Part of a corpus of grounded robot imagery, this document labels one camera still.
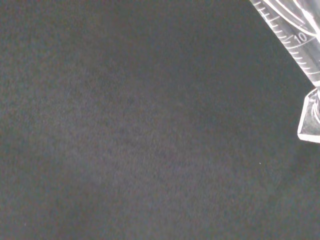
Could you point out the black cloth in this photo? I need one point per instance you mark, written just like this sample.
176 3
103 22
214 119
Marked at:
137 125

